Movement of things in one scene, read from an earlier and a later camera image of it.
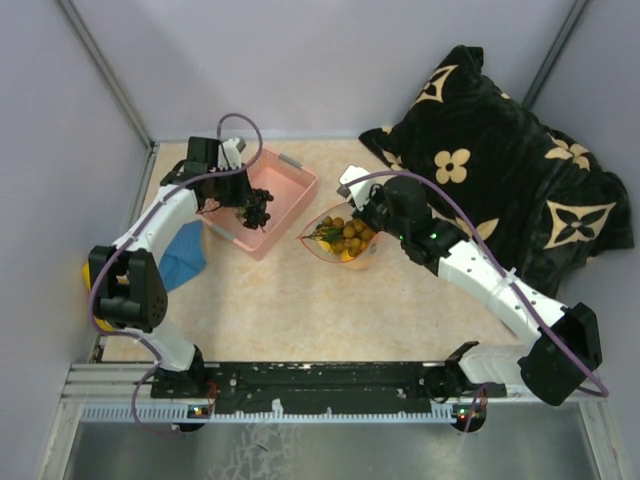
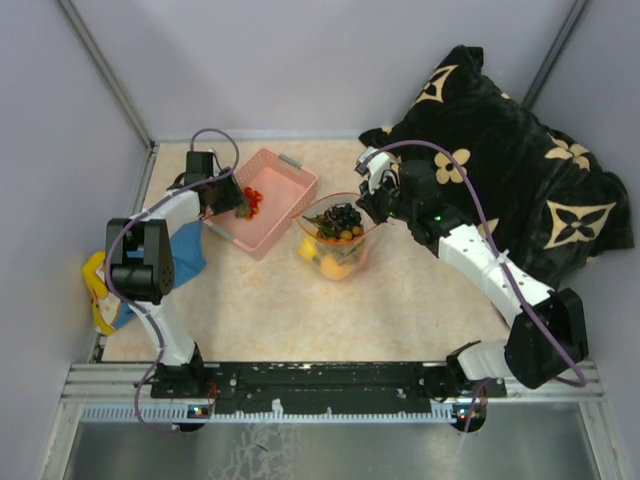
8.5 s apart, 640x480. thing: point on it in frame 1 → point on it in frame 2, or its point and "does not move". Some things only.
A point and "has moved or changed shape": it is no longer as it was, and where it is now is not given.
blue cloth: [185, 256] does not move
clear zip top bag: [339, 236] has moved or changed shape
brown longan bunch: [346, 239] has moved or changed shape
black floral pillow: [543, 200] does not move
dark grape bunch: [254, 215] → [344, 217]
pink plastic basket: [292, 186] does not move
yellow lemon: [326, 245] → [307, 250]
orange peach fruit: [361, 262] → [332, 270]
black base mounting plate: [319, 387] does not move
